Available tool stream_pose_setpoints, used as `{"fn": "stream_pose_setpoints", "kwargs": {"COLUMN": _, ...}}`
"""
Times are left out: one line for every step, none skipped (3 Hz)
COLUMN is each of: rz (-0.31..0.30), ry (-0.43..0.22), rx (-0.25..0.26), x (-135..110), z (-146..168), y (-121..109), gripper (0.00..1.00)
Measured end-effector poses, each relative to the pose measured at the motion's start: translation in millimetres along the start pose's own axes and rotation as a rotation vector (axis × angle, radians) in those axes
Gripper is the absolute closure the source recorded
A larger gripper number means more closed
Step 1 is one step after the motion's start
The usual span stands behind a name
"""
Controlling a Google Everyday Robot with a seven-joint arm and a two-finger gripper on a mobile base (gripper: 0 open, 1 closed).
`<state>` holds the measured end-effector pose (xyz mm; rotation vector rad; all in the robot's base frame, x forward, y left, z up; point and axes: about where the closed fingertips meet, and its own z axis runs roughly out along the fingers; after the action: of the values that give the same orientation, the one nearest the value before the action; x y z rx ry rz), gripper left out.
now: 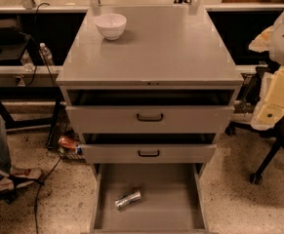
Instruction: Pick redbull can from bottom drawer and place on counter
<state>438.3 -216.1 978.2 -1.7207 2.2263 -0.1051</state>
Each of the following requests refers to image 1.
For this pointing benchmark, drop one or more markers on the black office chair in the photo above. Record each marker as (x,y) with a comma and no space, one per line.
(276,132)

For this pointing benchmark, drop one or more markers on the grey top drawer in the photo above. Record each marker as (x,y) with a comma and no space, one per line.
(122,119)

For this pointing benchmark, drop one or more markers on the white red sneaker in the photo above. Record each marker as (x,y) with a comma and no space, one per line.
(18,178)

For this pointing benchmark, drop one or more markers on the clear water bottle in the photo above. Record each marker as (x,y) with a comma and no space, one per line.
(46,55)

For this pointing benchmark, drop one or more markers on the white ceramic bowl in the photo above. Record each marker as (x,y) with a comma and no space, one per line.
(111,26)

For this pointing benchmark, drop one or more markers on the silver redbull can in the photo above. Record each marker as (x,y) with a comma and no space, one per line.
(128,199)

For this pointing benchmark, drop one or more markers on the black middle drawer handle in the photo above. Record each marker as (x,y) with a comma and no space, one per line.
(149,154)

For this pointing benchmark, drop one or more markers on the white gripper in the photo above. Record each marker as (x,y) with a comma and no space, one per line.
(271,104)

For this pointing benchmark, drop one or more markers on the grey bottom drawer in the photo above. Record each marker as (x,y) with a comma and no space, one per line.
(170,201)

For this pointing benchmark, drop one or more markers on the clear plastic cup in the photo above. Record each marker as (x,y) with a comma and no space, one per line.
(27,62)

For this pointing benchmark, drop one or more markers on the grey drawer cabinet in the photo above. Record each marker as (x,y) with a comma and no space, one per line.
(167,56)

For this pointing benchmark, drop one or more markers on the grey middle drawer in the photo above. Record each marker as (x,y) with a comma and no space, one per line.
(128,153)

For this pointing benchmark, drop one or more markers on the black drawer handle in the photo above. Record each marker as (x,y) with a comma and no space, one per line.
(149,154)
(157,118)

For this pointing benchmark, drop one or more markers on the black top drawer handle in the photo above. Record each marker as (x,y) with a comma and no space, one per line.
(157,118)

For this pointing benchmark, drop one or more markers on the grey drawer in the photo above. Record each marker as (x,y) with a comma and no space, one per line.
(170,201)
(128,153)
(122,119)

